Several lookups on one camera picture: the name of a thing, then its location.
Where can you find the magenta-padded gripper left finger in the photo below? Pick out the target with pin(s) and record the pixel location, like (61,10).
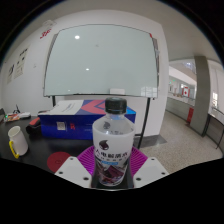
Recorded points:
(76,170)

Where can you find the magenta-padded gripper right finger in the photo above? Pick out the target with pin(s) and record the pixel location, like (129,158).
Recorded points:
(150,170)

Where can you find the clear white-labelled drink bottle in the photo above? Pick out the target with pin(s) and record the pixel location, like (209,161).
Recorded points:
(113,140)

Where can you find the blue and white cardboard box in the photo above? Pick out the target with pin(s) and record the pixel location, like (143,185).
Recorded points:
(66,125)

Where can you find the black and red tool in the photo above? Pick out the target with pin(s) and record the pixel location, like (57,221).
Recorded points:
(33,126)

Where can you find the small white box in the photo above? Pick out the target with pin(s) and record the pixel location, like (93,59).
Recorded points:
(25,115)

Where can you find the colourful orange book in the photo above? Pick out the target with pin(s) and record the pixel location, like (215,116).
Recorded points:
(11,117)

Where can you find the red and white sign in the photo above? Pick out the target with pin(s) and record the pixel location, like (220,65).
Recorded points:
(185,92)

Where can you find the whiteboard on black stand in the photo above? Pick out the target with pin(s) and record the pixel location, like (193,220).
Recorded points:
(100,60)

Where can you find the small white wall poster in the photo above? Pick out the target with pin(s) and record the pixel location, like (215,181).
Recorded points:
(10,73)

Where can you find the large white wall poster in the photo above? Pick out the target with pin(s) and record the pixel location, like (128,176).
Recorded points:
(21,63)

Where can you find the white wall-mounted device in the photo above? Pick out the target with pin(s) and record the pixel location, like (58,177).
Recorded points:
(49,24)

